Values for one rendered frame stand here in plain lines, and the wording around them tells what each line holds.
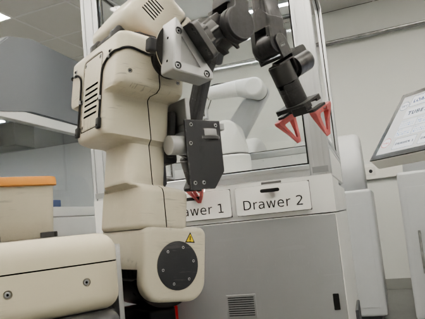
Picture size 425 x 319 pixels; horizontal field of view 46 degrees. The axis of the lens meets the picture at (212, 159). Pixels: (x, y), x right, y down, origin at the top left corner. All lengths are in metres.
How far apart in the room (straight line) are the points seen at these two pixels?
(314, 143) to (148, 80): 1.01
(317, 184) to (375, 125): 3.25
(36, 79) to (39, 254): 1.88
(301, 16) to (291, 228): 0.84
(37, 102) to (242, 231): 1.21
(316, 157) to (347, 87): 3.33
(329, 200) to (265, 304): 0.47
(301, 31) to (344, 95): 3.21
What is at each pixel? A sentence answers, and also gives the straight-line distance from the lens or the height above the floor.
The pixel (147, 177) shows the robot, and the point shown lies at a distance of 1.14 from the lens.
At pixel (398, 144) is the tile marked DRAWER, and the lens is 1.77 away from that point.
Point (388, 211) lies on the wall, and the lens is 5.12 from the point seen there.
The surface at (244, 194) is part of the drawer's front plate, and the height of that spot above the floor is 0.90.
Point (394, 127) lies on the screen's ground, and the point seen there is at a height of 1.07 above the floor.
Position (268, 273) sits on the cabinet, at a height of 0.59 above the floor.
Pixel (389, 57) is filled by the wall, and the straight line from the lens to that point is 5.30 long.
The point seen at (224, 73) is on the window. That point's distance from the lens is 2.12.
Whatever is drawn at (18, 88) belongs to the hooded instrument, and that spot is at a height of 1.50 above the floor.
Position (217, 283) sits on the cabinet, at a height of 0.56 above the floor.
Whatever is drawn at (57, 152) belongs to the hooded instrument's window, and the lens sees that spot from 2.71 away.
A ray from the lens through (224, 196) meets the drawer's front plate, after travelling 2.02.
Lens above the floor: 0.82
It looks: 7 degrees up
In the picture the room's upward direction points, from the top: 6 degrees counter-clockwise
